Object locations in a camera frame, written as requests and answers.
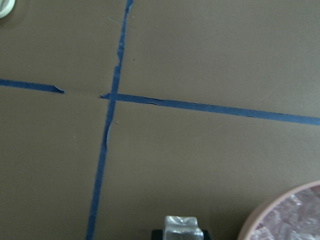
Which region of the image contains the clear ice cube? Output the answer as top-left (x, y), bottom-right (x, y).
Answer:
top-left (162, 215), bottom-right (204, 240)

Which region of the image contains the clear ice cubes pile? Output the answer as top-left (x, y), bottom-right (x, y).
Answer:
top-left (250, 186), bottom-right (320, 240)

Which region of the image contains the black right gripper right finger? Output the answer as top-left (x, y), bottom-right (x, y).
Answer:
top-left (202, 229), bottom-right (211, 240)

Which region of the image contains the light blue plastic cup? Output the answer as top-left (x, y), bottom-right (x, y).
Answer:
top-left (0, 0), bottom-right (16, 19)

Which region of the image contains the pink bowl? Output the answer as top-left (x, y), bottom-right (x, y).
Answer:
top-left (236, 180), bottom-right (320, 240)

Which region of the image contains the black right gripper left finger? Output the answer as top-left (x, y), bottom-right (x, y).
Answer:
top-left (151, 229), bottom-right (164, 240)

